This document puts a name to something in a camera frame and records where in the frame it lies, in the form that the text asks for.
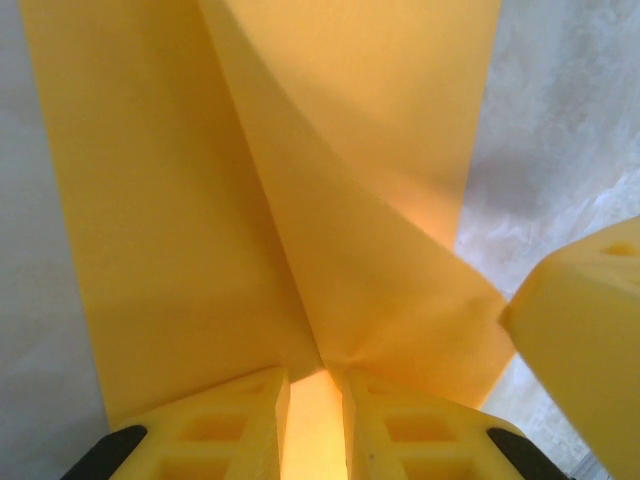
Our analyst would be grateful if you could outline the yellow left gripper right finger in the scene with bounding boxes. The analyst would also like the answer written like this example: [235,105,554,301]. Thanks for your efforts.
[338,366,567,480]

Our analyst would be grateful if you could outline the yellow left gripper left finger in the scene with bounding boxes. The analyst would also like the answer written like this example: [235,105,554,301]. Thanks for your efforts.
[62,366,292,480]

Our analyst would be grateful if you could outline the orange cloth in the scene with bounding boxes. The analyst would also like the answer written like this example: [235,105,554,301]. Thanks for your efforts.
[18,0,512,437]

